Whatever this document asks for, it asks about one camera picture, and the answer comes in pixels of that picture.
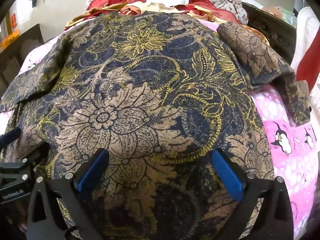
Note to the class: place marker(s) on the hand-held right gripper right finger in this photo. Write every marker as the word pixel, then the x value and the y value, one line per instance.
pixel 227 177

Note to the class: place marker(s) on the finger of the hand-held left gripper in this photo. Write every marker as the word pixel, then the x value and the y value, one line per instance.
pixel 11 136
pixel 35 153

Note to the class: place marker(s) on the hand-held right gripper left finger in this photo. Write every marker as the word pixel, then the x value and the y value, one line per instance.
pixel 92 170

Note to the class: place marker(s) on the dark floral patterned shirt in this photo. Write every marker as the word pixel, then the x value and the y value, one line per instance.
pixel 150 92

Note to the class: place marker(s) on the pink penguin print blanket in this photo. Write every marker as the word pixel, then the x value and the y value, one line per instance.
pixel 287 120

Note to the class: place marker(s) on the orange box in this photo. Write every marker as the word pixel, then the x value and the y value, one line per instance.
pixel 12 36

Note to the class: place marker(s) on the white and red garment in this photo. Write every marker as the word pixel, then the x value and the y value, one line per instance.
pixel 310 60

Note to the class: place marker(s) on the dark wooden headboard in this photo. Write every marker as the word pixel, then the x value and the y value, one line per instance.
pixel 270 30

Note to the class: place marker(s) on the red heart-shaped ruffled pillow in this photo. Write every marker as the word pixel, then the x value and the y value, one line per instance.
pixel 100 1

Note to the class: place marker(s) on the red and gold blanket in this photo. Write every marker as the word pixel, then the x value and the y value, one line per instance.
pixel 130 10

